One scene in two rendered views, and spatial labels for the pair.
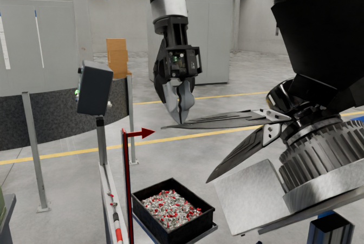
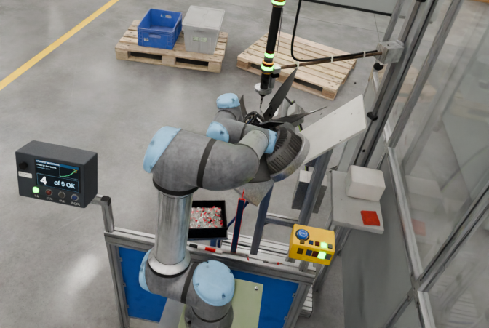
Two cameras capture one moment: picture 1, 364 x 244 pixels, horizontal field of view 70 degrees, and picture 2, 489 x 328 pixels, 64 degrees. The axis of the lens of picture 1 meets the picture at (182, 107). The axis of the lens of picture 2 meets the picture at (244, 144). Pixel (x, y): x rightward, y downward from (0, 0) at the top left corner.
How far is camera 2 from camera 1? 1.36 m
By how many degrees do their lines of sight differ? 61
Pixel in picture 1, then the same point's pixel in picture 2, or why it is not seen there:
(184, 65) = not seen: hidden behind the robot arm
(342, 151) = (292, 149)
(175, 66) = not seen: hidden behind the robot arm
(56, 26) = not seen: outside the picture
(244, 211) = (257, 193)
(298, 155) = (277, 158)
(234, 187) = (249, 185)
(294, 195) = (280, 175)
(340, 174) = (297, 161)
